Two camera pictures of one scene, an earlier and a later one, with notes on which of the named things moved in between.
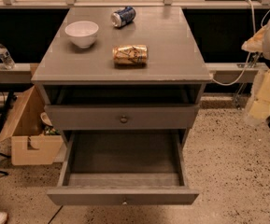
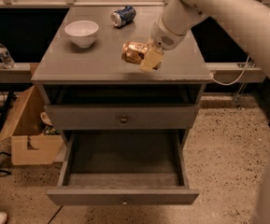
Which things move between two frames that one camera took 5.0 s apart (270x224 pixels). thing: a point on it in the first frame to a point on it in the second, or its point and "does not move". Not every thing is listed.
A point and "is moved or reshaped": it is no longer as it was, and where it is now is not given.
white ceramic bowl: [82, 33] does not move
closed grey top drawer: [121, 117] does not move
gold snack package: [130, 54] is moved or reshaped
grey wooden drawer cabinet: [125, 84] does not move
